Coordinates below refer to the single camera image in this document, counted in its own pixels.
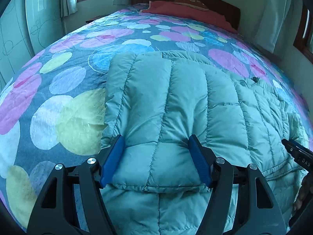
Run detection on white curtain right side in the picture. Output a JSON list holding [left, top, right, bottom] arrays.
[[253, 0, 292, 53]]

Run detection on right window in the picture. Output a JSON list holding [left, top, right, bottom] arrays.
[[293, 3, 312, 63]]

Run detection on dark wooden nightstand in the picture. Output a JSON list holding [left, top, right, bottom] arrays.
[[85, 15, 107, 24]]

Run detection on small red embroidered cushion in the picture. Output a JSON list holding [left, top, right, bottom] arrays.
[[174, 0, 209, 11]]

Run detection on light green puffer jacket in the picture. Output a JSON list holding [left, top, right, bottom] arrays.
[[101, 50, 309, 234]]

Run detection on glossy white wardrobe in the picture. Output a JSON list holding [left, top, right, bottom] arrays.
[[1, 0, 64, 90]]

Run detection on colourful circle pattern bedspread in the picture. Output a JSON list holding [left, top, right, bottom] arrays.
[[1, 4, 312, 228]]

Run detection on red pillow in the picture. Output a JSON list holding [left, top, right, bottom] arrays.
[[141, 1, 237, 33]]

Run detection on person's right hand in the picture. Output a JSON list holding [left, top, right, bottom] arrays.
[[293, 174, 313, 212]]

